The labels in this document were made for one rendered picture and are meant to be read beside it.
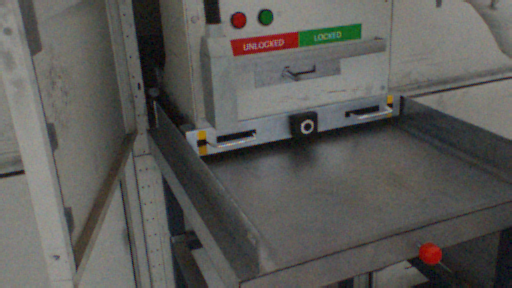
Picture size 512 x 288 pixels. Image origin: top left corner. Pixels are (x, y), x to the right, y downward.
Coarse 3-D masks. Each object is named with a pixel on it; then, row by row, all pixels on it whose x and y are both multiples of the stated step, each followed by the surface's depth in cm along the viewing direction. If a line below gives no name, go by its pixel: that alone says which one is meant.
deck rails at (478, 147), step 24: (168, 120) 117; (384, 120) 128; (408, 120) 124; (432, 120) 116; (456, 120) 109; (168, 144) 120; (432, 144) 113; (456, 144) 111; (480, 144) 104; (504, 144) 99; (192, 168) 102; (480, 168) 101; (504, 168) 100; (216, 192) 88; (240, 216) 77; (240, 240) 79; (264, 264) 75
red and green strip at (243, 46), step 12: (360, 24) 115; (264, 36) 107; (276, 36) 108; (288, 36) 109; (300, 36) 110; (312, 36) 111; (324, 36) 112; (336, 36) 113; (348, 36) 115; (360, 36) 116; (240, 48) 105; (252, 48) 106; (264, 48) 107; (276, 48) 108; (288, 48) 110
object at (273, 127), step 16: (288, 112) 114; (304, 112) 115; (320, 112) 117; (336, 112) 119; (352, 112) 121; (368, 112) 122; (192, 128) 107; (208, 128) 107; (240, 128) 110; (256, 128) 112; (272, 128) 113; (288, 128) 115; (320, 128) 118; (192, 144) 107; (240, 144) 111
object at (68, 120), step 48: (0, 0) 58; (48, 0) 73; (96, 0) 109; (0, 48) 60; (48, 48) 77; (96, 48) 106; (48, 96) 75; (96, 96) 102; (48, 144) 66; (96, 144) 100; (48, 192) 67; (96, 192) 97; (48, 240) 69
